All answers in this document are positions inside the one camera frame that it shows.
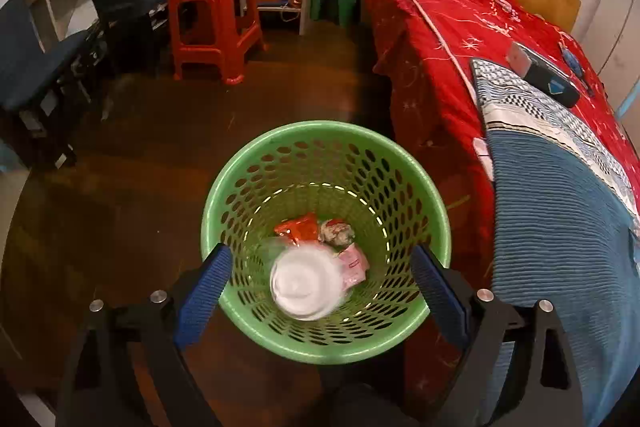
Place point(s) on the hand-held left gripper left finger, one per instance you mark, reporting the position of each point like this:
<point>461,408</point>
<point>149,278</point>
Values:
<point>202,297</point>

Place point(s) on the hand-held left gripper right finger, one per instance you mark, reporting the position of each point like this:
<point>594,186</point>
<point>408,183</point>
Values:
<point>440,297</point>

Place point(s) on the pink sachet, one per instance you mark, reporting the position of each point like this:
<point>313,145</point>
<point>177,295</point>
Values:
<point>352,264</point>

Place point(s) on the clear plastic lid white disc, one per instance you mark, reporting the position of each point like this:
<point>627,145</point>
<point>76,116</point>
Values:
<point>305,282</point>

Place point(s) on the green plastic basket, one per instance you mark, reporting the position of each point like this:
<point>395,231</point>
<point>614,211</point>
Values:
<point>240,187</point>

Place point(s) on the orange snack packet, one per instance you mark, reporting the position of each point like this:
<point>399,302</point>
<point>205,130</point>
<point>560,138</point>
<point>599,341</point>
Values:
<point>300,227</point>

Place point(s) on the blue patterned blanket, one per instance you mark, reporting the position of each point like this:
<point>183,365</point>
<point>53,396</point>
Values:
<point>550,207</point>

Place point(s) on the black cardboard box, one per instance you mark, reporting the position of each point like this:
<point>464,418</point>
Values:
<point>550,82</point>

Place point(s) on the small blue object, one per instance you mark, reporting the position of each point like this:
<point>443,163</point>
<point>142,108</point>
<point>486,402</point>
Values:
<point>572,59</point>

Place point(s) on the white wardrobe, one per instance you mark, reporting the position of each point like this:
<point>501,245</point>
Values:
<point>620,32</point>

